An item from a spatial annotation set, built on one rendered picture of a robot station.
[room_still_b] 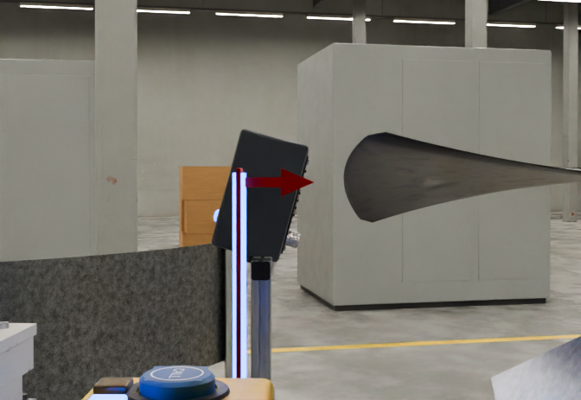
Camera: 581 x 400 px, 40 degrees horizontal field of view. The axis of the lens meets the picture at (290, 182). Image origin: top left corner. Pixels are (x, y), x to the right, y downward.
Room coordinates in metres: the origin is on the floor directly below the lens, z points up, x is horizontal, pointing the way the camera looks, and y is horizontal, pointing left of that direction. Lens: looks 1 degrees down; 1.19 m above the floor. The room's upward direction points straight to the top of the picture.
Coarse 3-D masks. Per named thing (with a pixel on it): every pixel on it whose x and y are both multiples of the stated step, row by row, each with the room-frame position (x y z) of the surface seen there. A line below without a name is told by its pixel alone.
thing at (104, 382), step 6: (102, 378) 0.43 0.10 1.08; (108, 378) 0.43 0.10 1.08; (114, 378) 0.43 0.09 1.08; (120, 378) 0.43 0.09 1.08; (126, 378) 0.43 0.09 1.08; (132, 378) 0.43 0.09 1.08; (96, 384) 0.42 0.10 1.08; (102, 384) 0.42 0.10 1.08; (108, 384) 0.42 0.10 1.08; (114, 384) 0.42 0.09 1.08; (120, 384) 0.42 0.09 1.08; (126, 384) 0.42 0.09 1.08; (132, 384) 0.43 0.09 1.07; (96, 390) 0.41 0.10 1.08; (102, 390) 0.41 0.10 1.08; (108, 390) 0.41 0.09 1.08; (114, 390) 0.41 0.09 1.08; (120, 390) 0.41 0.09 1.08; (126, 390) 0.41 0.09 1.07
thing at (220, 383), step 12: (216, 384) 0.43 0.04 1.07; (228, 384) 0.44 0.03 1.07; (240, 384) 0.44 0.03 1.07; (252, 384) 0.44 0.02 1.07; (264, 384) 0.44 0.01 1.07; (132, 396) 0.41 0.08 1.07; (216, 396) 0.41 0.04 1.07; (228, 396) 0.42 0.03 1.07; (240, 396) 0.42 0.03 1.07; (252, 396) 0.42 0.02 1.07; (264, 396) 0.42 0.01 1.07
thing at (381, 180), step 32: (352, 160) 0.64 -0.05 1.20; (384, 160) 0.63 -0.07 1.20; (416, 160) 0.62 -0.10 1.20; (448, 160) 0.61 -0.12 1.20; (480, 160) 0.60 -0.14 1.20; (512, 160) 0.59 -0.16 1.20; (352, 192) 0.72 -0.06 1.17; (384, 192) 0.72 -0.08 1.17; (416, 192) 0.72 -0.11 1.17; (448, 192) 0.73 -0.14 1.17; (480, 192) 0.74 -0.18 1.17
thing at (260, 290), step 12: (252, 288) 1.19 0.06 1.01; (264, 288) 1.19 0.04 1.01; (252, 300) 1.19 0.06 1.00; (264, 300) 1.19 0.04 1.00; (252, 312) 1.19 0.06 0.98; (264, 312) 1.19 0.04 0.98; (252, 324) 1.19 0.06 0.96; (264, 324) 1.19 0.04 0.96; (252, 336) 1.19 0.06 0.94; (264, 336) 1.19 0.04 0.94; (252, 348) 1.19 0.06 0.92; (264, 348) 1.19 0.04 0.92; (252, 360) 1.19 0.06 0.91; (264, 360) 1.19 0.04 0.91; (252, 372) 1.19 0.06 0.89; (264, 372) 1.19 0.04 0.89
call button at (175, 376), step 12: (144, 372) 0.42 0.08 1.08; (156, 372) 0.42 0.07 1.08; (168, 372) 0.42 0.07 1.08; (180, 372) 0.42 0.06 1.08; (192, 372) 0.42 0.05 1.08; (204, 372) 0.42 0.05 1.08; (144, 384) 0.41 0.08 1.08; (156, 384) 0.41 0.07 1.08; (168, 384) 0.40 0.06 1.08; (180, 384) 0.40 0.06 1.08; (192, 384) 0.41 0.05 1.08; (204, 384) 0.41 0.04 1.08; (144, 396) 0.41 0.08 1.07; (156, 396) 0.40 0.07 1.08; (168, 396) 0.40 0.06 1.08; (180, 396) 0.40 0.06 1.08; (192, 396) 0.41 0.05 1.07; (204, 396) 0.41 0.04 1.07
